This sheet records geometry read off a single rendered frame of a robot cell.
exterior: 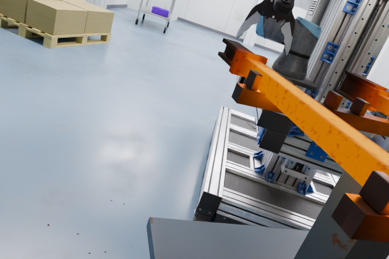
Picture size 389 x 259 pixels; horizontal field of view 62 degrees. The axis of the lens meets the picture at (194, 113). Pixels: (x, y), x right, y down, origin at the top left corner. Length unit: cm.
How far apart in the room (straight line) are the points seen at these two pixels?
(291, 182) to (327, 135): 156
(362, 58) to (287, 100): 127
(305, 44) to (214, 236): 103
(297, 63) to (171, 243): 106
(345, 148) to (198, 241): 31
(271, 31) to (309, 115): 112
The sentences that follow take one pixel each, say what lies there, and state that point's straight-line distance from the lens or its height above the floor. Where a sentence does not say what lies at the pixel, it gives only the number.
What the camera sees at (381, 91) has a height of 98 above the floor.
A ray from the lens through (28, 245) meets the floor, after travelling 142.
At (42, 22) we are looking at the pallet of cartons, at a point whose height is 22.
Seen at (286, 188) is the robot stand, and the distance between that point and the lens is 181.
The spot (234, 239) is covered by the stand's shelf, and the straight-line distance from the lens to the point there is 55.
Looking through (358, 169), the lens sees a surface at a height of 96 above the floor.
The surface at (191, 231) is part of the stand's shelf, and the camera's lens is 53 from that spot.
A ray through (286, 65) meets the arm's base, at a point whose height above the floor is 86.
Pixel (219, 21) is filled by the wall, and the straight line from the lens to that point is 947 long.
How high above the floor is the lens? 104
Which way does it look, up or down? 21 degrees down
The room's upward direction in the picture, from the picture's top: 19 degrees clockwise
